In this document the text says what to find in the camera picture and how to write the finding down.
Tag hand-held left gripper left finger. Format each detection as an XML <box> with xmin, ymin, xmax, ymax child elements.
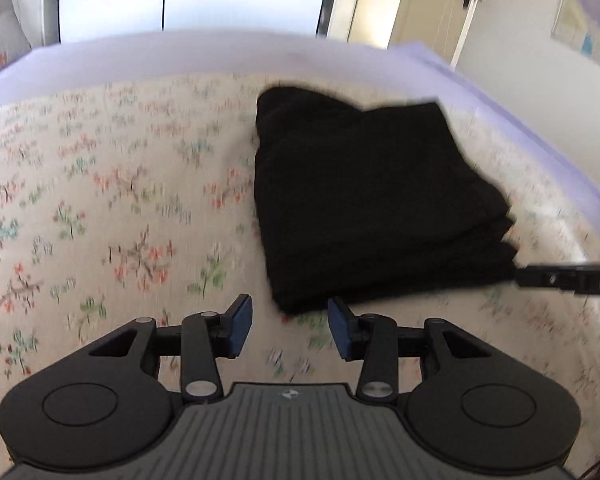
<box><xmin>87</xmin><ymin>294</ymin><xmax>255</xmax><ymax>403</ymax></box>

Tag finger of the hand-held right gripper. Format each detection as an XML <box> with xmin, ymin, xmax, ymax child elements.
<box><xmin>513</xmin><ymin>264</ymin><xmax>556</xmax><ymax>288</ymax></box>

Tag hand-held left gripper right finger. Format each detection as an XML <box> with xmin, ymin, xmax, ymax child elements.
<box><xmin>327</xmin><ymin>296</ymin><xmax>491</xmax><ymax>403</ymax></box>

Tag black pants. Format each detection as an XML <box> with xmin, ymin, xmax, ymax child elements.
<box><xmin>254</xmin><ymin>87</ymin><xmax>521</xmax><ymax>316</ymax></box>

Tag floral bed sheet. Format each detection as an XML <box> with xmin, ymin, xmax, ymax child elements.
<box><xmin>0</xmin><ymin>72</ymin><xmax>600</xmax><ymax>480</ymax></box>

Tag purple bed sheet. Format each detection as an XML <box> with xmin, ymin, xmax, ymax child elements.
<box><xmin>0</xmin><ymin>30</ymin><xmax>600</xmax><ymax>261</ymax></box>

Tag white room door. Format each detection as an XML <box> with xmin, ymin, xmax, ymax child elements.
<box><xmin>390</xmin><ymin>0</ymin><xmax>485</xmax><ymax>66</ymax></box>

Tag cream hallway door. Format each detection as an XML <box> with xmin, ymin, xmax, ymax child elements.
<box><xmin>330</xmin><ymin>0</ymin><xmax>411</xmax><ymax>48</ymax></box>

